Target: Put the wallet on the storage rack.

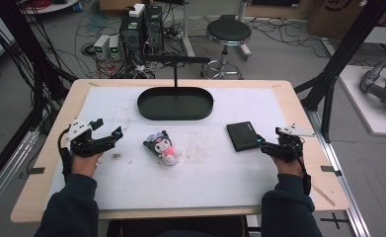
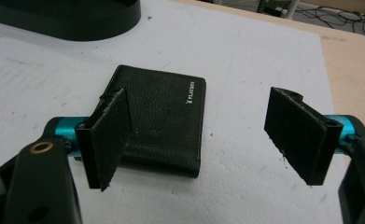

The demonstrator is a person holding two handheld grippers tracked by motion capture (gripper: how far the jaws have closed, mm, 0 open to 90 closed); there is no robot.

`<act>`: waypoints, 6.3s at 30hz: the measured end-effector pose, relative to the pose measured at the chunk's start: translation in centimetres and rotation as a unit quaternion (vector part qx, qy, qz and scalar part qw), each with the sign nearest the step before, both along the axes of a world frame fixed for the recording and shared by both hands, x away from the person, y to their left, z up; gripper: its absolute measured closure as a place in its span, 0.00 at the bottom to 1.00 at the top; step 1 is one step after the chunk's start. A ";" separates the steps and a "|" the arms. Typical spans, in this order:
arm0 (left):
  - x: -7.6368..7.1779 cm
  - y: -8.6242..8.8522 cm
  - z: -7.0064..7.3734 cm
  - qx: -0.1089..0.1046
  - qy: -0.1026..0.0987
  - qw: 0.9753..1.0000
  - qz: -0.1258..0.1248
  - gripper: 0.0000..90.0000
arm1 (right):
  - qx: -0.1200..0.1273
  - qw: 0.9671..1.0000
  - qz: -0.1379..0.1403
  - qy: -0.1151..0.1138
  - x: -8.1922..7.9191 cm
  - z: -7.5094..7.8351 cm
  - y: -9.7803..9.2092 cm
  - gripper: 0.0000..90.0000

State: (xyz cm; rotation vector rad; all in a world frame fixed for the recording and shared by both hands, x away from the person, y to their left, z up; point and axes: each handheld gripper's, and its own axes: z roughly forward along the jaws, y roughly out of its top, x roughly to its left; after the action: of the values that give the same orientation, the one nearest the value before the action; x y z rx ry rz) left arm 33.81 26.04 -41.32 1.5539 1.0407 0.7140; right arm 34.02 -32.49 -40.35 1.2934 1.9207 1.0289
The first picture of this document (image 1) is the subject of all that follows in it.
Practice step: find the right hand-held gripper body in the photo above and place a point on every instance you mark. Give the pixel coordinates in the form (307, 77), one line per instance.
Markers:
(289, 146)

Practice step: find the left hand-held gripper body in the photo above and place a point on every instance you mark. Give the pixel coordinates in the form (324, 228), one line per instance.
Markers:
(78, 143)

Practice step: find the black rectangular box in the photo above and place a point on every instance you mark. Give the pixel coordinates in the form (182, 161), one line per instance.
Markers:
(243, 136)

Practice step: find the person's right hand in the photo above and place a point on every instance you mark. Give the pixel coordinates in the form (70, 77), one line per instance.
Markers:
(287, 168)

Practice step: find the person's left hand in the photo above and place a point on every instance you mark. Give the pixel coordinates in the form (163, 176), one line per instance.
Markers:
(83, 164)

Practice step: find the black tape strip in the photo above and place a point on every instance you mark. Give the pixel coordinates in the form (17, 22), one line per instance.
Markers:
(330, 169)
(36, 170)

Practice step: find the black and pink plush toy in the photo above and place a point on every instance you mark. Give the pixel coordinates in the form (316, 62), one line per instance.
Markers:
(162, 148)

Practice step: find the white table mat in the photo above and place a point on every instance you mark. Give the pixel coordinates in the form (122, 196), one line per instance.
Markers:
(213, 177)

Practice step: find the black oval tray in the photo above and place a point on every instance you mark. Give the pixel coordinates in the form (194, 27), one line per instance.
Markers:
(175, 105)

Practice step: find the wooden table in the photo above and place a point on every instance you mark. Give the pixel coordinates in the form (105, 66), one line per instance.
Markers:
(32, 204)

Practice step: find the grey power supply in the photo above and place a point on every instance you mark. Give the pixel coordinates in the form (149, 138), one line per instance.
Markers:
(101, 47)
(115, 47)

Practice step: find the white platform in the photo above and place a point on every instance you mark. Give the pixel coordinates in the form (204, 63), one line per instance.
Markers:
(361, 112)

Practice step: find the white table leg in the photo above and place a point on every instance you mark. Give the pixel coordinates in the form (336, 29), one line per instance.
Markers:
(186, 29)
(245, 49)

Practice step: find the black computer tower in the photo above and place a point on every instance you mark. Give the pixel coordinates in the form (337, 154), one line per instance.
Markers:
(133, 31)
(153, 29)

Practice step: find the black T-shaped stand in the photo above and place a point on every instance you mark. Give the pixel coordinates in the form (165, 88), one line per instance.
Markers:
(175, 60)

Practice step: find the black round stool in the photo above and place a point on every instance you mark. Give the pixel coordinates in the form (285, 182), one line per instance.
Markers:
(228, 31)

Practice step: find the cardboard box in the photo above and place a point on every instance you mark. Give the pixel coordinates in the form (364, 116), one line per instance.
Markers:
(325, 19)

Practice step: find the aluminium rail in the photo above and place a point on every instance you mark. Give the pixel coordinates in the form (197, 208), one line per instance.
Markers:
(338, 184)
(9, 174)

